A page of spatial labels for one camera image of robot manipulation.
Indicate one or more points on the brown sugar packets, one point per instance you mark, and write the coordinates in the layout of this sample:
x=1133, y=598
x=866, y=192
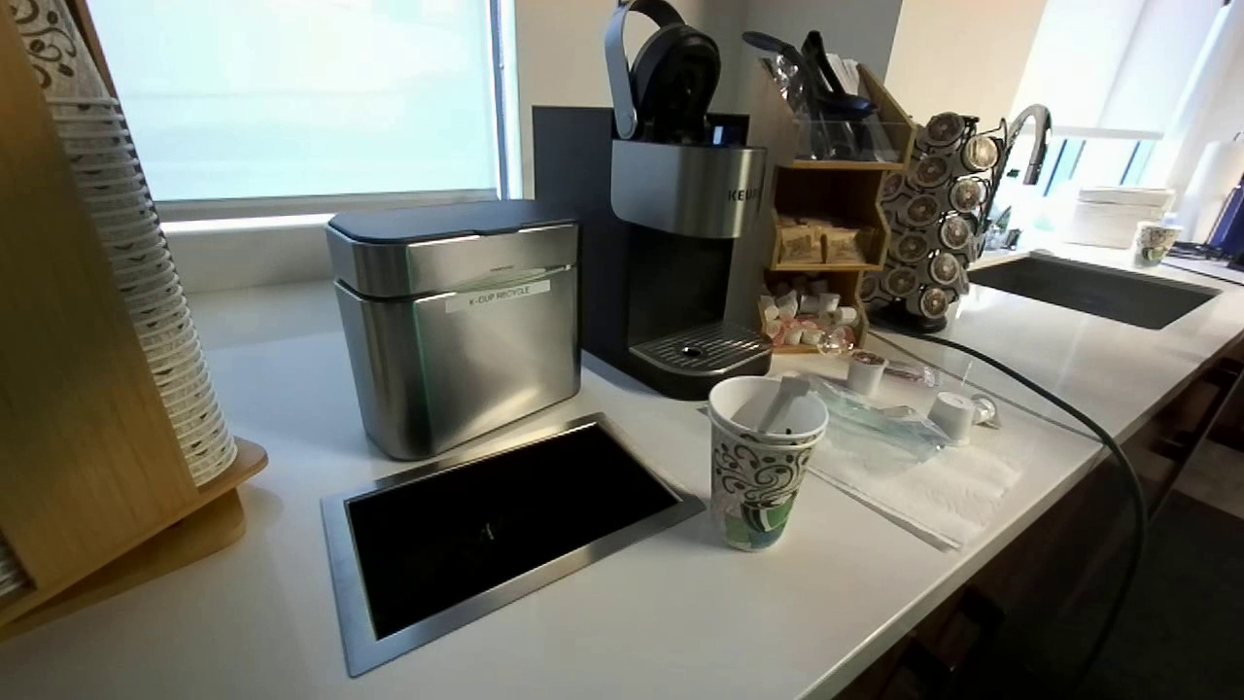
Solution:
x=818, y=243

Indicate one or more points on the stainless steel trash bin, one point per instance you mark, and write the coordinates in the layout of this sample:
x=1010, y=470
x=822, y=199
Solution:
x=454, y=335

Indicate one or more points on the steel counter trash chute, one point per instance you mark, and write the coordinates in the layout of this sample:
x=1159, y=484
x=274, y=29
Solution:
x=506, y=519

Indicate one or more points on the stack of paper cups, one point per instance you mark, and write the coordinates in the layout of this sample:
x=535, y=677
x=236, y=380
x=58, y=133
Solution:
x=156, y=296

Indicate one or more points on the small patterned paper cup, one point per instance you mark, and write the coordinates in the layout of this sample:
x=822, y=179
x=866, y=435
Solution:
x=1155, y=243

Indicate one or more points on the wooden utensil holder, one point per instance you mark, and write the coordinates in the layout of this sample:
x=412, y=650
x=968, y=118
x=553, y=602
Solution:
x=829, y=196

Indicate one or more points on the white paper towel roll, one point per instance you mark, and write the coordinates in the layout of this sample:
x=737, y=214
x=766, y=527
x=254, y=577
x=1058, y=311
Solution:
x=1207, y=188

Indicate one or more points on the black plastic utensil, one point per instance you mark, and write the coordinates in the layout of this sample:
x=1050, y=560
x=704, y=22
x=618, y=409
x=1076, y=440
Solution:
x=836, y=82
x=778, y=63

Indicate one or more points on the white stir stick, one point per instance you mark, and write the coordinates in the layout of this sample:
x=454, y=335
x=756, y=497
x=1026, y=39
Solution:
x=783, y=405

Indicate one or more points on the wooden cup dispenser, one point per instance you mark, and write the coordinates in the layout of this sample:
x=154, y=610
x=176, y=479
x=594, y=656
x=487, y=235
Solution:
x=62, y=392

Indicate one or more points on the black silver coffee machine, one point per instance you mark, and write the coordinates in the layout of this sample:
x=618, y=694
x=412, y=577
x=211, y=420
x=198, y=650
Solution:
x=673, y=258

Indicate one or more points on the small white creamer cup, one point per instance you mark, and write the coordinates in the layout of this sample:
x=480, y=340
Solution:
x=866, y=375
x=951, y=414

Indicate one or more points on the stack of white dishes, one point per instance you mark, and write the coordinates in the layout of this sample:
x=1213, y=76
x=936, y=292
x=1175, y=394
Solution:
x=1122, y=214

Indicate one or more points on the clear plastic bag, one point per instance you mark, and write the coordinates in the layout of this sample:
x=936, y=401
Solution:
x=870, y=420

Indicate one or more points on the creamer cups cluster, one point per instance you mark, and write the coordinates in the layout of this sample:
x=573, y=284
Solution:
x=801, y=317

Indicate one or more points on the dark curved faucet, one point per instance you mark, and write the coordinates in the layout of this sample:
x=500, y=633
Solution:
x=1025, y=139

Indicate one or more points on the dark counter sink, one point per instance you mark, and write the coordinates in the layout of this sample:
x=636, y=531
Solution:
x=1100, y=291

